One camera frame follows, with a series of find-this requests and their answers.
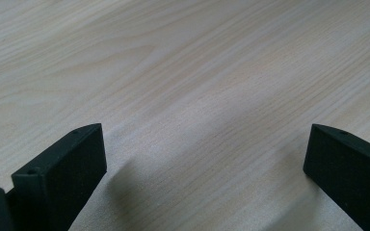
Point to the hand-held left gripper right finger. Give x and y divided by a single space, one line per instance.
353 170

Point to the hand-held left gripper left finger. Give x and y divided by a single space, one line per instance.
61 174

